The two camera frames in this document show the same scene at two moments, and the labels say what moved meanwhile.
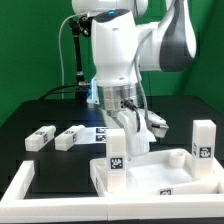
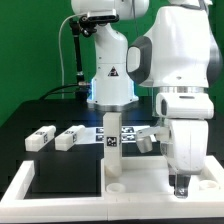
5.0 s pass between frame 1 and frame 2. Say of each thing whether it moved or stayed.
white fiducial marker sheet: stayed
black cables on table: stayed
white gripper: moved
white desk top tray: moved
